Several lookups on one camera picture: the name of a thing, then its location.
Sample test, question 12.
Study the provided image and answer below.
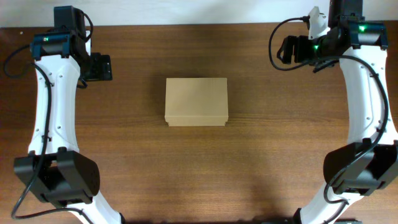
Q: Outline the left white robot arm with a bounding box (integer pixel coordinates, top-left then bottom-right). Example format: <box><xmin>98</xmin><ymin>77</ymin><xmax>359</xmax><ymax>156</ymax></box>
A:
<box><xmin>14</xmin><ymin>6</ymin><xmax>125</xmax><ymax>223</ymax></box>

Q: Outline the brown cardboard box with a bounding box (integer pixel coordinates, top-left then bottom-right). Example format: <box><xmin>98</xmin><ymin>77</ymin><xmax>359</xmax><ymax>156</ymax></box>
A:
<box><xmin>164</xmin><ymin>78</ymin><xmax>229</xmax><ymax>127</ymax></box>

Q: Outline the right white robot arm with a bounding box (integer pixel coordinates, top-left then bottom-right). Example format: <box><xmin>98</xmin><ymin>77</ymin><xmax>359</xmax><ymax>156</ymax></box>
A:
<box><xmin>269</xmin><ymin>0</ymin><xmax>397</xmax><ymax>223</ymax></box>

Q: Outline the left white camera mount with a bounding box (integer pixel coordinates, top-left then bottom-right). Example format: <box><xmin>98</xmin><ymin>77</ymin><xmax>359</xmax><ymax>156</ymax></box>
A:
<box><xmin>85</xmin><ymin>30</ymin><xmax>91</xmax><ymax>56</ymax></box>

